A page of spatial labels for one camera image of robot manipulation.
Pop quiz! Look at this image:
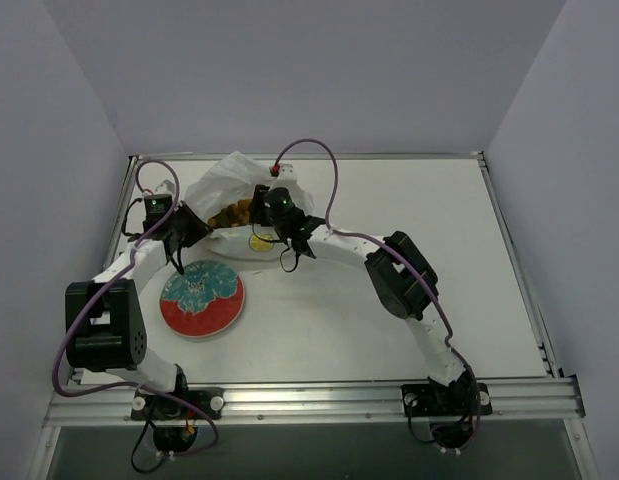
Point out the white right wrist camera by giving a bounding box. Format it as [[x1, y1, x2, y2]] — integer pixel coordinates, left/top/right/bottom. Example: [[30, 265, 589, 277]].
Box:
[[270, 162, 297, 188]]

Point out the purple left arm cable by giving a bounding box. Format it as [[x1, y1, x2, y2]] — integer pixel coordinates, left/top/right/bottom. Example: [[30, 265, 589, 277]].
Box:
[[51, 158, 220, 459]]

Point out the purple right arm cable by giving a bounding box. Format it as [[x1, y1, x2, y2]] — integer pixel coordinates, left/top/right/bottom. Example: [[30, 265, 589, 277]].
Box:
[[276, 138, 483, 449]]

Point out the aluminium front rail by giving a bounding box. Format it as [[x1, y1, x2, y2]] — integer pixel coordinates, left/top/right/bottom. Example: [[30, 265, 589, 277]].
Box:
[[43, 378, 585, 427]]

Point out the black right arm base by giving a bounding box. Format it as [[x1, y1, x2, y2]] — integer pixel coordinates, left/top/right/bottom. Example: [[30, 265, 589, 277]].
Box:
[[401, 372, 493, 456]]

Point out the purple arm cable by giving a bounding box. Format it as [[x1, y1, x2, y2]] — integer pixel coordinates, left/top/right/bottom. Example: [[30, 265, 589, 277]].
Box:
[[51, 158, 220, 459], [276, 138, 483, 449]]

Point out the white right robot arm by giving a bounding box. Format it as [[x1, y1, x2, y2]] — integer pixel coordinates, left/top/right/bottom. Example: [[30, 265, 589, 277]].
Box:
[[250, 185, 476, 413]]

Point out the red and teal plate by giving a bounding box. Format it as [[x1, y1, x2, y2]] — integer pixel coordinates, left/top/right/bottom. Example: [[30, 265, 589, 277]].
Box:
[[159, 260, 246, 339]]

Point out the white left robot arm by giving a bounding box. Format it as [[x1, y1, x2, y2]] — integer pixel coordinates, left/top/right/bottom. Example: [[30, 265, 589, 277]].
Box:
[[57, 194, 212, 419]]

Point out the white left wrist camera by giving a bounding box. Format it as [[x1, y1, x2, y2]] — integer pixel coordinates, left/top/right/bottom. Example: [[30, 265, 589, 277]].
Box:
[[142, 179, 176, 196]]

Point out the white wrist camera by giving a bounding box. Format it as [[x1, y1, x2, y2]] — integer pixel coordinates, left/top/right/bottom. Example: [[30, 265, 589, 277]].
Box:
[[142, 179, 176, 196], [270, 162, 297, 188]]

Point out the white plastic bag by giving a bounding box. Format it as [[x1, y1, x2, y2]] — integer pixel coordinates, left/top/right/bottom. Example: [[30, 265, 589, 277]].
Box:
[[184, 151, 314, 261]]

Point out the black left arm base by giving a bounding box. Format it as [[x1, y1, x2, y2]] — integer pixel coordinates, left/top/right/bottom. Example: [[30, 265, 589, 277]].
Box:
[[130, 387, 225, 456]]

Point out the fake longan bunch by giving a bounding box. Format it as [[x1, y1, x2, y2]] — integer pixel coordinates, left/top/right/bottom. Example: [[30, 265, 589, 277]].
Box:
[[207, 198, 252, 229]]

